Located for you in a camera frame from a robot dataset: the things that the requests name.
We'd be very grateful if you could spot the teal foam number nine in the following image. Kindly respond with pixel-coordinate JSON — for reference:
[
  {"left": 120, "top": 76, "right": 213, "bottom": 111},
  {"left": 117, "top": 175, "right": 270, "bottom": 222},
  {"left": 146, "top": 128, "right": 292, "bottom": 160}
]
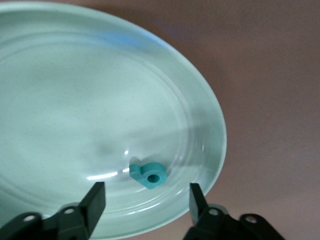
[{"left": 128, "top": 162, "right": 167, "bottom": 190}]

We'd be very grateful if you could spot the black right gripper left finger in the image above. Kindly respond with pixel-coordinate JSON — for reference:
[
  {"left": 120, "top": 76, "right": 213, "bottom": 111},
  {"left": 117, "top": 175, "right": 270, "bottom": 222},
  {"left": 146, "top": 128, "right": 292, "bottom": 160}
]
[{"left": 0, "top": 181, "right": 106, "bottom": 240}]

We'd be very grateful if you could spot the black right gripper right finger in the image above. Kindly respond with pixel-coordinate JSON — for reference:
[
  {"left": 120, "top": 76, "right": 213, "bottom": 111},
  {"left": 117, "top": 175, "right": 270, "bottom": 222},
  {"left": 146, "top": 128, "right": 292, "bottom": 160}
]
[{"left": 183, "top": 183, "right": 286, "bottom": 240}]

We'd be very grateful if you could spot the light green plate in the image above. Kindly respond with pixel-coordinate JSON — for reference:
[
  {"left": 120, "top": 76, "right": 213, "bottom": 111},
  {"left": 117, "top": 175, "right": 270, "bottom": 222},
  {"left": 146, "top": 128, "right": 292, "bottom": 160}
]
[{"left": 0, "top": 2, "right": 229, "bottom": 239}]

